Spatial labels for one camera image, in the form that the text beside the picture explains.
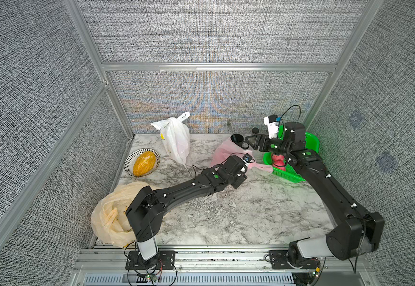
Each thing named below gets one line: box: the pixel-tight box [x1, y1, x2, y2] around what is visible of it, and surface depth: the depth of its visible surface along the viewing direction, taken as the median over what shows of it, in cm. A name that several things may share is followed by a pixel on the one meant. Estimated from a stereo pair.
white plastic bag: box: [150, 111, 191, 166], surface depth 99 cm
